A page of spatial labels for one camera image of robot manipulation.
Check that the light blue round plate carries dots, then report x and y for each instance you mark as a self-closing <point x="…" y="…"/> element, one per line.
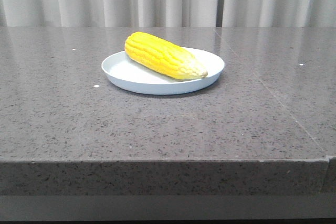
<point x="127" y="74"/>

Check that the yellow corn cob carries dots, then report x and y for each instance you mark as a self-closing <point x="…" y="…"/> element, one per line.
<point x="164" y="57"/>

